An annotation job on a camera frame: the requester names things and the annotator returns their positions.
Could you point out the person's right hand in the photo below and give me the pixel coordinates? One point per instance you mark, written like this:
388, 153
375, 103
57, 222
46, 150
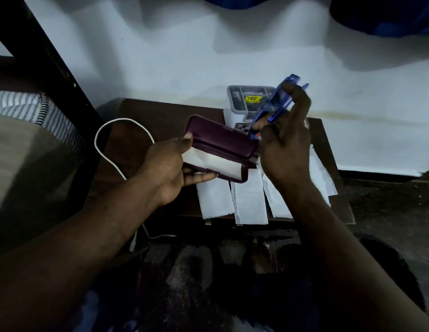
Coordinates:
287, 152

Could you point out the person's left hand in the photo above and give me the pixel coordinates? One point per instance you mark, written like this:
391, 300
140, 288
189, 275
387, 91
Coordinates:
164, 169

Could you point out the person's left thumb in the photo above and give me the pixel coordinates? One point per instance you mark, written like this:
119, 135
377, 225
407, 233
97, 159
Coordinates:
181, 142

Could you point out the person's right thumb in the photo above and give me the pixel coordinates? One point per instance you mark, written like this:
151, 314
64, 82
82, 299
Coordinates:
262, 123

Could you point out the transparent blue ruler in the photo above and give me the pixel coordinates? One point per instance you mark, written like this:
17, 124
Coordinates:
269, 103

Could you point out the blue pen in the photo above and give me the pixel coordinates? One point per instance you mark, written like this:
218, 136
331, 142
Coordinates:
285, 108

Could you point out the maroon pencil case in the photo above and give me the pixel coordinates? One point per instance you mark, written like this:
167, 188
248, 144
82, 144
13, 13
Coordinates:
218, 143

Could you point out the person's right forearm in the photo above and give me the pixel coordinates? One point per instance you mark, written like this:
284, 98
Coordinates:
339, 259

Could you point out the person's left forearm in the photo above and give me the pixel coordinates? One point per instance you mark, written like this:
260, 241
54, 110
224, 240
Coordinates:
62, 248

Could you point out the small dark box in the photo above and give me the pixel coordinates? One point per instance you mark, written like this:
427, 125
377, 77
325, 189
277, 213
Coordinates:
240, 126

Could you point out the grey plastic organizer box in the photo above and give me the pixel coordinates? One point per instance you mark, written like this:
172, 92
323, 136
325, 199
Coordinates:
243, 98

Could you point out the white paper sheet in case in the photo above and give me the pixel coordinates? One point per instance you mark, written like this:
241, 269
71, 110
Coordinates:
214, 164

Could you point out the low brown wooden table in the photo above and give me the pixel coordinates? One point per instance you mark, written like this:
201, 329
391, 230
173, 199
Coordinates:
148, 115

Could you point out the white paper strip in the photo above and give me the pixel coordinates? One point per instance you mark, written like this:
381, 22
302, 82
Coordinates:
276, 203
214, 200
250, 203
321, 179

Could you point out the dark blue cloth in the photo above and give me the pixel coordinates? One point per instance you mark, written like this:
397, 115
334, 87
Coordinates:
235, 0
391, 13

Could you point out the striped cloth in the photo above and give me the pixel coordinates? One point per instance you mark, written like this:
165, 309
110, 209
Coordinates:
34, 110

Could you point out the beige mattress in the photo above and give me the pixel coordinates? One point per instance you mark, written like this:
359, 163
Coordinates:
27, 176

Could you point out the person's dark trousers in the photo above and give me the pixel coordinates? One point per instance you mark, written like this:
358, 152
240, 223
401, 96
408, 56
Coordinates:
269, 300

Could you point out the black bed frame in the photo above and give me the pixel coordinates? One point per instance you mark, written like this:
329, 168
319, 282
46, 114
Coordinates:
44, 65

